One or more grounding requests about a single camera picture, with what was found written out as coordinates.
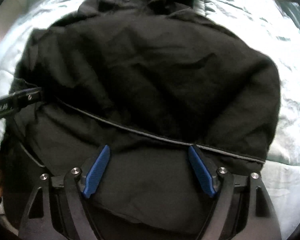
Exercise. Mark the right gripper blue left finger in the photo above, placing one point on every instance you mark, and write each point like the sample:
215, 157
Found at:
92, 171

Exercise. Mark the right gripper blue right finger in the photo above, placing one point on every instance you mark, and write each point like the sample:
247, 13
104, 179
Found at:
205, 170

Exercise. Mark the black jacket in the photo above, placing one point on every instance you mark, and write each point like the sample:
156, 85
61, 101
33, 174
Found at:
148, 78

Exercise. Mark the light blue quilt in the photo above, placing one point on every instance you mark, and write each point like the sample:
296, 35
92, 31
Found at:
270, 26

